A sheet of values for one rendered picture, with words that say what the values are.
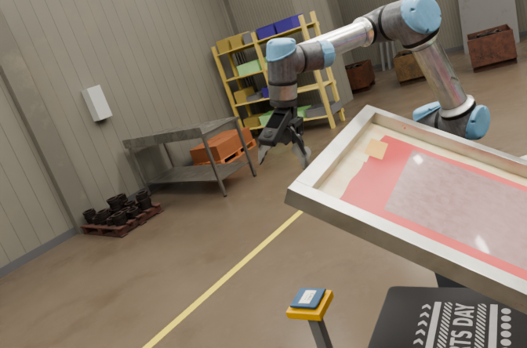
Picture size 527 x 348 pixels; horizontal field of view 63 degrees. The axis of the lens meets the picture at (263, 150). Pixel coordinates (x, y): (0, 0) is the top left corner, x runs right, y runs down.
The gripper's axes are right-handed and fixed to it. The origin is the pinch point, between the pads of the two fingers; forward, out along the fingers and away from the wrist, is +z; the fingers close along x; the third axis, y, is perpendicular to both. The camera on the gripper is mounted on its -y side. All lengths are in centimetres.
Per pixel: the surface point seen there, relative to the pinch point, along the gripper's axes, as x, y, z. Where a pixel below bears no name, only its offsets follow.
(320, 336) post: -7, 10, 68
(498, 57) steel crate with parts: -56, 787, 119
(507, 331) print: -60, 4, 38
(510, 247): -56, -12, 2
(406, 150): -30.3, 14.9, -4.3
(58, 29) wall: 548, 356, 14
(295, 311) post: 1, 6, 56
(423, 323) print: -40, 5, 44
